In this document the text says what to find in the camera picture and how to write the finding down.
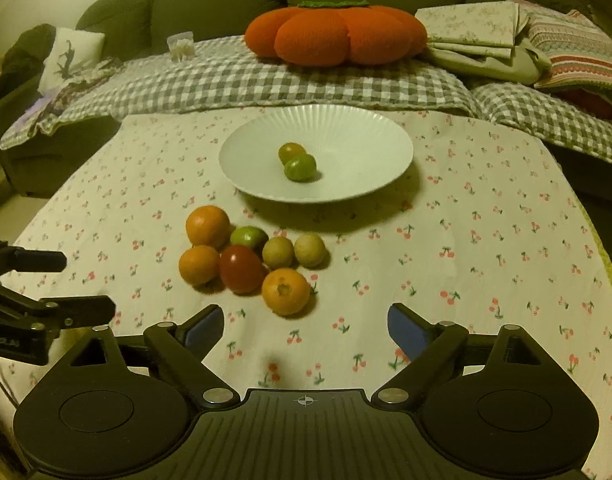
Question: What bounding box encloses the green sofa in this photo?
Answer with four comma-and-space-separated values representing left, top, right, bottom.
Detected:
0, 0, 612, 201

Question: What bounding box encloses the orange mandarin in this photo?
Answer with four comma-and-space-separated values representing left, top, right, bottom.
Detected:
261, 268, 312, 317
185, 205, 231, 249
178, 245, 222, 287

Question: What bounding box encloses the folded floral cloth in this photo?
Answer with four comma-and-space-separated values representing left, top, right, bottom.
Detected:
415, 1, 553, 84

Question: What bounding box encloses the green lime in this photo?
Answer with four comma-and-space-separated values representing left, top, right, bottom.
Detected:
230, 226, 269, 252

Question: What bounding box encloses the red tomato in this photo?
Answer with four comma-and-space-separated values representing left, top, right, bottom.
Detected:
219, 245, 265, 295

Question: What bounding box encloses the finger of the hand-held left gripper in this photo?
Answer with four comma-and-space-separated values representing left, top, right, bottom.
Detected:
0, 281, 118, 332
0, 241, 68, 281

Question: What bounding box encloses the red cloth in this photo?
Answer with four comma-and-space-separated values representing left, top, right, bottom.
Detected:
558, 87, 612, 123

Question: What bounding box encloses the grey checked blanket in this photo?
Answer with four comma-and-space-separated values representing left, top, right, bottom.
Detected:
0, 35, 612, 170

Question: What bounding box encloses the pale green round fruit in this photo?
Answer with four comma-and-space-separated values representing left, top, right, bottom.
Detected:
293, 233, 328, 269
262, 236, 295, 270

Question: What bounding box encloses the cherry print tablecloth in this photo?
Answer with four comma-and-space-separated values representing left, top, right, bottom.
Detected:
0, 105, 612, 480

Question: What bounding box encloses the striped patterned pillow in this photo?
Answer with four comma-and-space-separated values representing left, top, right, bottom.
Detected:
527, 7, 612, 94

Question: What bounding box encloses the yellow-green small tomato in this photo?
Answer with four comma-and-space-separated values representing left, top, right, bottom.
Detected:
278, 142, 307, 165

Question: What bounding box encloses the orange pumpkin cushion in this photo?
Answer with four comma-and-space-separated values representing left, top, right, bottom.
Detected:
244, 0, 428, 67

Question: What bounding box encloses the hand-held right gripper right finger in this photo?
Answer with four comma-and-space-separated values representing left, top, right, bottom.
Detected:
371, 302, 553, 407

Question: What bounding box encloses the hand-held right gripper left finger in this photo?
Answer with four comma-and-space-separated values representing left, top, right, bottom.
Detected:
63, 304, 242, 407

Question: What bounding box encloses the green tomato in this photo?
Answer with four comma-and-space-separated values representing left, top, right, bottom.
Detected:
284, 154, 318, 182

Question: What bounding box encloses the white embroidered pillow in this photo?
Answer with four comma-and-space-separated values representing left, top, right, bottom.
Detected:
38, 27, 107, 94

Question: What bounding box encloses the white ribbed plate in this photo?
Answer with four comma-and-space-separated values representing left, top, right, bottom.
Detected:
218, 105, 415, 204

